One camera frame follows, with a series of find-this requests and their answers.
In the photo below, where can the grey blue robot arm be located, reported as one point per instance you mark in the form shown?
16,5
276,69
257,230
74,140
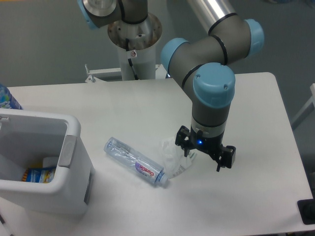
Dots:
201,69

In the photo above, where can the white pedestal foot bracket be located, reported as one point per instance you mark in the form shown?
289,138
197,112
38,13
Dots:
114,74

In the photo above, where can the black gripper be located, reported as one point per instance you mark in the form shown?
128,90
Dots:
189,140

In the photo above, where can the blue patterned bottle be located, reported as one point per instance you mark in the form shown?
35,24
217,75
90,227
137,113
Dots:
7,100

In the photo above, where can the white frame leg right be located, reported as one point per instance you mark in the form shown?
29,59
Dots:
306,110

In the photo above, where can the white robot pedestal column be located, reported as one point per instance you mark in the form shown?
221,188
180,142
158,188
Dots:
136,47

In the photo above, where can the white plastic trash can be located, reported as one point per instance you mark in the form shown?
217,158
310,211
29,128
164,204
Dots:
31,139

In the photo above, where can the blue yellow snack packet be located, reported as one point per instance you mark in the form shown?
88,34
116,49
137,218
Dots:
39,175

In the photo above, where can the black clamp at table edge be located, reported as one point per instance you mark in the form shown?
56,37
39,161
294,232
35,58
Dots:
307,211

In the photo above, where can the clear plastic wrapper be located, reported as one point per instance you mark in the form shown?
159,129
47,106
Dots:
174,161

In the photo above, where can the clear plastic water bottle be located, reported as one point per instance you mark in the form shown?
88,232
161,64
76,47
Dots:
133,160

